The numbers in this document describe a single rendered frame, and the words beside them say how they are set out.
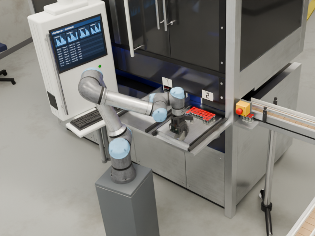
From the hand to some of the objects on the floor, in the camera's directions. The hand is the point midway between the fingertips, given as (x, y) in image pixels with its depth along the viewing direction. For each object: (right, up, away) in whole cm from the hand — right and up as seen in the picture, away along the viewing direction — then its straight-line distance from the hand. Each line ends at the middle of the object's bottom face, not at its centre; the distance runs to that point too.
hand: (182, 139), depth 250 cm
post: (+40, -61, +68) cm, 100 cm away
